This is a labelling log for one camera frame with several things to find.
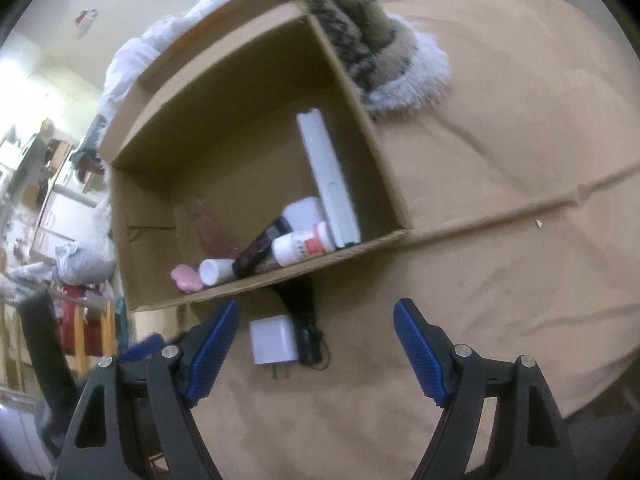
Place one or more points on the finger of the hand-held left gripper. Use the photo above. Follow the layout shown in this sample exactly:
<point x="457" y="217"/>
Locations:
<point x="142" y="349"/>

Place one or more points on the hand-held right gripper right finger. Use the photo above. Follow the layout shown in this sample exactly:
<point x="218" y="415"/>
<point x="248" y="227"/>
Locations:
<point x="417" y="355"/>

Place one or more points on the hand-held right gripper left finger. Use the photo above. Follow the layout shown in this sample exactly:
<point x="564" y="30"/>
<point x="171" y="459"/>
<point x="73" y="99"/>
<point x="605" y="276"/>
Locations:
<point x="215" y="350"/>

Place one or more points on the white charger plug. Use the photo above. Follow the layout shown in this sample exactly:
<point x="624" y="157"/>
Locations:
<point x="272" y="342"/>

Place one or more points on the small white bottle red label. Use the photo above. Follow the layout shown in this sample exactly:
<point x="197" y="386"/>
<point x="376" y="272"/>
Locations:
<point x="300" y="247"/>

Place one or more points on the cardboard box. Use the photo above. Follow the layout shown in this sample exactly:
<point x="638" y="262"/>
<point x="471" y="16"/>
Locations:
<point x="225" y="135"/>

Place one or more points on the red item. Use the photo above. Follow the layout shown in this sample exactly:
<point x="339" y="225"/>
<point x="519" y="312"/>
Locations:
<point x="82" y="320"/>

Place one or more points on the pink soft item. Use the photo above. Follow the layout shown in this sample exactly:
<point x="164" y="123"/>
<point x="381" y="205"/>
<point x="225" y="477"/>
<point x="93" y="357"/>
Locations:
<point x="186" y="279"/>

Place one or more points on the grey plastic bag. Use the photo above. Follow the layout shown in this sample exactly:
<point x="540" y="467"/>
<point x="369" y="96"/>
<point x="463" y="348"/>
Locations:
<point x="82" y="262"/>

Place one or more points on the black tube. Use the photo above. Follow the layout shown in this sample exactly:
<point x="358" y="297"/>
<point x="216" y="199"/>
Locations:
<point x="260" y="247"/>

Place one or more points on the clear plastic item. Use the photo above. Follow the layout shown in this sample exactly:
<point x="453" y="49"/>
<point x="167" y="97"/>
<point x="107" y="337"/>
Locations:
<point x="212" y="230"/>

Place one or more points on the white earbud case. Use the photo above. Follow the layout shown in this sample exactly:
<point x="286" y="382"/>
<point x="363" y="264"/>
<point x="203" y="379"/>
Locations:
<point x="302" y="212"/>

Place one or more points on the beige bed sheet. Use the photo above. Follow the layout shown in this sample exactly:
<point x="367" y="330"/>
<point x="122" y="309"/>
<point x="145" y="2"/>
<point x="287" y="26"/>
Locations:
<point x="500" y="185"/>

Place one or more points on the long white box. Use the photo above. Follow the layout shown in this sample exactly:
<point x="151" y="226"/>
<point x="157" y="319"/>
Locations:
<point x="327" y="175"/>

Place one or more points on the white duvet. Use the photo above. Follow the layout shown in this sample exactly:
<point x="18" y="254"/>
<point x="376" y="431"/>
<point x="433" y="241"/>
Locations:
<point x="150" y="45"/>

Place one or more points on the furry black patterned blanket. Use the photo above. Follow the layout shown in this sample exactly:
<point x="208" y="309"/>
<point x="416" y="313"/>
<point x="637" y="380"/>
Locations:
<point x="370" y="45"/>

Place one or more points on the dark upright post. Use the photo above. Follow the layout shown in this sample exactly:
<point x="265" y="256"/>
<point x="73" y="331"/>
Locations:
<point x="47" y="370"/>

